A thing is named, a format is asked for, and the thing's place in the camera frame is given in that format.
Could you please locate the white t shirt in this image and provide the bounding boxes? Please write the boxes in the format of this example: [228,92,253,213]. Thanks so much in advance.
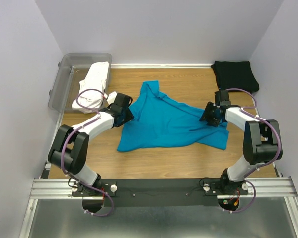
[72,61,109,113]

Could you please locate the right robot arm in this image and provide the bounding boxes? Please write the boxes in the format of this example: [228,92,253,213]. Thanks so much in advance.
[200,102,282,194]

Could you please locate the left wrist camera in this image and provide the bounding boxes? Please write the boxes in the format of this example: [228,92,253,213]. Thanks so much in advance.
[106,91,117,104]

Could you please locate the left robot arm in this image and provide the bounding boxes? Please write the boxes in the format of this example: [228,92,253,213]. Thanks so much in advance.
[48,92,134,196]

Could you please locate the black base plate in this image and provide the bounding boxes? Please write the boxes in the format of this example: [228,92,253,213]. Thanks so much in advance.
[72,177,248,207]

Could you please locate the white table edge rail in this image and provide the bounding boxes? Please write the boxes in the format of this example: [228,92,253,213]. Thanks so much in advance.
[111,63,212,69]

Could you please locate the clear plastic bin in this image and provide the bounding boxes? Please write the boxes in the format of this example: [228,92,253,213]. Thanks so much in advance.
[48,53,112,113]

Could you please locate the blue t shirt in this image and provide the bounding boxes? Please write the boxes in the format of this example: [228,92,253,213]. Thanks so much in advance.
[117,81,229,152]

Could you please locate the aluminium frame rail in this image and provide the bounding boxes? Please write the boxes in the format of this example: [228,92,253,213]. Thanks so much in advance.
[30,177,298,199]

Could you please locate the folded black t shirt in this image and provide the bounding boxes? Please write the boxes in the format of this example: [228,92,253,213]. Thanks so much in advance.
[211,61,260,93]

